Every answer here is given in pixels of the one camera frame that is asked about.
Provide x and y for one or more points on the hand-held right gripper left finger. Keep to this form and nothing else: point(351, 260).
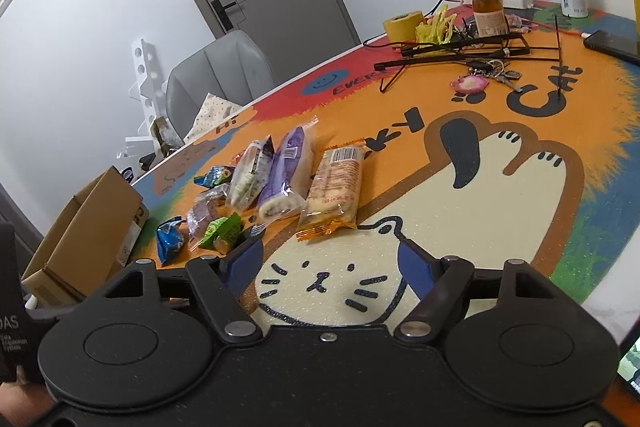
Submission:
point(245, 261)

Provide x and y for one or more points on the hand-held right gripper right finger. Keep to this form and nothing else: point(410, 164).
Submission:
point(414, 268)

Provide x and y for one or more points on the green small snack packet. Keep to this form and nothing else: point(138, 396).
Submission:
point(222, 232)

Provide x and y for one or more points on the clear dark snack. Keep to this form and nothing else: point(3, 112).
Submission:
point(205, 212)

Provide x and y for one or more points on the blue small snack packet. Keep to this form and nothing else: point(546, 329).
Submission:
point(169, 241)

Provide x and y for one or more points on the clear sandwich packet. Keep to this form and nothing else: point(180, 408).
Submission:
point(247, 177)

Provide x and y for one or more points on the blue-green small snack packet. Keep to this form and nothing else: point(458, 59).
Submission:
point(212, 177)

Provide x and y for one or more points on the purple bread packet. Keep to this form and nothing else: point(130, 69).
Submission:
point(287, 167)

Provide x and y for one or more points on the cardboard box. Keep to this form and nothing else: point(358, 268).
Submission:
point(85, 232)

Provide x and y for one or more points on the orange biscuit packet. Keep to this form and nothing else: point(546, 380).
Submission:
point(332, 187)

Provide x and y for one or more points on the printed cat table mat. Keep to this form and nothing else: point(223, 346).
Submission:
point(400, 132)

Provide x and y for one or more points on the brown paper box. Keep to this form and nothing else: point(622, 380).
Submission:
point(164, 137)

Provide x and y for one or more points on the dotted cream cloth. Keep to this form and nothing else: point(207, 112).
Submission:
point(210, 114)

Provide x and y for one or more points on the grey chair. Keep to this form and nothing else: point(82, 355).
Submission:
point(225, 62)

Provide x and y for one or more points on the bunch of keys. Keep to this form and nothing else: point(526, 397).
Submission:
point(505, 79)

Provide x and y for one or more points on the white perforated rack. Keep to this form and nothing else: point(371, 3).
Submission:
point(142, 62)

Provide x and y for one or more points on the lit screen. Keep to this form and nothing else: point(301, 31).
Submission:
point(631, 367)

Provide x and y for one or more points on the yellow-green plastic bag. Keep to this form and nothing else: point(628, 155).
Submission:
point(435, 29)

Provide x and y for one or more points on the yellow tape roll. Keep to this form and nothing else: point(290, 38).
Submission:
point(400, 27)

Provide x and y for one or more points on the white power strip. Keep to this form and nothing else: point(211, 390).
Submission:
point(520, 1)

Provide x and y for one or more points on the black phone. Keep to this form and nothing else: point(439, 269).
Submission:
point(615, 47)

